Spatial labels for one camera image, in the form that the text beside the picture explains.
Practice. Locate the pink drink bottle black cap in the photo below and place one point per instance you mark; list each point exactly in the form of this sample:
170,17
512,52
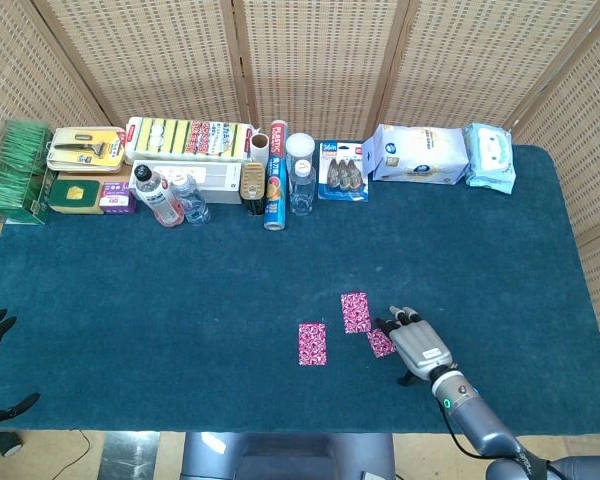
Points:
160,200

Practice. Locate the blue correction tape blister pack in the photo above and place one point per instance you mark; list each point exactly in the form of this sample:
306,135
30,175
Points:
342,172

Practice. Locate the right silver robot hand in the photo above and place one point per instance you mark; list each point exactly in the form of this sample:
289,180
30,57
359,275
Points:
420,347

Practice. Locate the white paper roll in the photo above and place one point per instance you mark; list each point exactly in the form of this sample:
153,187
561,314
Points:
260,147

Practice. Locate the rattan folding screen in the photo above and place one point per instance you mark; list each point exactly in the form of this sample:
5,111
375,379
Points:
320,60

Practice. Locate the white tissue pack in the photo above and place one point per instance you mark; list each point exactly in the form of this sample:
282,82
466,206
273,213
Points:
420,155

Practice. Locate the long white cardboard box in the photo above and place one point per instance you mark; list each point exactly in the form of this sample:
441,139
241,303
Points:
215,180

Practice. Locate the clear jar white lid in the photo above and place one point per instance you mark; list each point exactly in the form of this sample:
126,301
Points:
300,147

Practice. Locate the small purple box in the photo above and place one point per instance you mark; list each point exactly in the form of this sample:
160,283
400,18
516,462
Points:
116,200

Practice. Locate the pink patterned packet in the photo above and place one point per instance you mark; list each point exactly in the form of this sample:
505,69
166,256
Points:
312,345
356,312
380,345

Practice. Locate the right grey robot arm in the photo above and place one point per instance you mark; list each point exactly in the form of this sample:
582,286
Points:
480,425

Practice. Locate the black gold tin can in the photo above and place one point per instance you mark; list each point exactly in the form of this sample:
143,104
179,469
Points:
253,182

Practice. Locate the yellow sponge green pad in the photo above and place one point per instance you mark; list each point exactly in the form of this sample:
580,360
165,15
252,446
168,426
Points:
75,196

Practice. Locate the tall clear bottle white cap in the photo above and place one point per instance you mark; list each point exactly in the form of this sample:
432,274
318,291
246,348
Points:
302,192

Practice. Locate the yellow razor blister pack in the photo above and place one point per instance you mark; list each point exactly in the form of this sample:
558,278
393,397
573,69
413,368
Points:
85,147

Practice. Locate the blue plastic wrap roll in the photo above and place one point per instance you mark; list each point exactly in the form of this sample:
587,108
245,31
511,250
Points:
275,190

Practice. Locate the light blue wet wipes pack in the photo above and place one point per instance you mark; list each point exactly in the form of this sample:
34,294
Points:
490,160

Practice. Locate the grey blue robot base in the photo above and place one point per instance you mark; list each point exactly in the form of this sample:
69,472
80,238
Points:
290,457

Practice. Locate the blue felt table cover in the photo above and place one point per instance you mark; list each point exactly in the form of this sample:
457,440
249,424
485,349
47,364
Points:
180,300

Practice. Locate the small water bottle white cap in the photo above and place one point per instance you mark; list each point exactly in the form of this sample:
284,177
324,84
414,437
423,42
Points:
192,202

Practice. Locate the yellow green sponge multipack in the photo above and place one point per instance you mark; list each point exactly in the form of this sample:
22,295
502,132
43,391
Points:
180,137

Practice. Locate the green tea box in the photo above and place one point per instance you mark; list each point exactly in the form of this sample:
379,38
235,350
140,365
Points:
15,170

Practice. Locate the grey metal plate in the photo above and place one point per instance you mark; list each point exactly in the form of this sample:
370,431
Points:
130,457

